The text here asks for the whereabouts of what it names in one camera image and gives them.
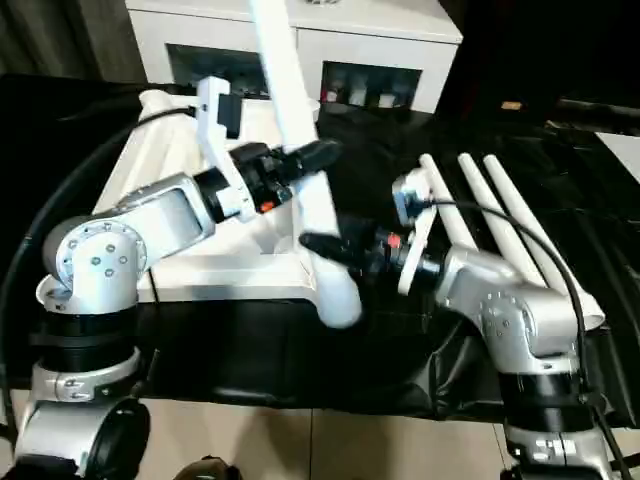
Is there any white plastic table leg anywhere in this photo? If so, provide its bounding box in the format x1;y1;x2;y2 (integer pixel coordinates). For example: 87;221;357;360
482;154;606;331
248;0;364;330
457;153;549;289
418;153;481;251

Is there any white plastic table top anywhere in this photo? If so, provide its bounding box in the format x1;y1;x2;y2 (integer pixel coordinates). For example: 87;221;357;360
34;87;321;311

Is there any black mat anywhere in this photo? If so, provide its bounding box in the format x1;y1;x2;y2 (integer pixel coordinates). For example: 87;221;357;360
0;72;640;431

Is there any white cabinet with glass doors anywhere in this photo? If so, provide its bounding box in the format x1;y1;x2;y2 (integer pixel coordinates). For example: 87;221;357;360
124;0;464;116

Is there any grey curtain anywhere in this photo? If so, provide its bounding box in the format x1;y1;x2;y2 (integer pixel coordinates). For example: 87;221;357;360
0;0;149;84

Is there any black bar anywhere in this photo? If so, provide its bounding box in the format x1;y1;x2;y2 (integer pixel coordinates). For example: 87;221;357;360
554;97;640;134

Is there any white board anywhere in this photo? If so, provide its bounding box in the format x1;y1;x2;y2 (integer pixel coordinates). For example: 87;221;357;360
597;132;640;171

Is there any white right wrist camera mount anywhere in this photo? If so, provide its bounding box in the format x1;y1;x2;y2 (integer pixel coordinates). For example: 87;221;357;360
391;167;437;295

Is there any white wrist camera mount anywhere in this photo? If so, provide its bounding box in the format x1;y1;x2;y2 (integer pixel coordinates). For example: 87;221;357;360
391;167;437;295
195;75;254;224

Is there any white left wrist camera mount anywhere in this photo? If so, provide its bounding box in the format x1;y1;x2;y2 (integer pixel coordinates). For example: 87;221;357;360
195;75;254;224

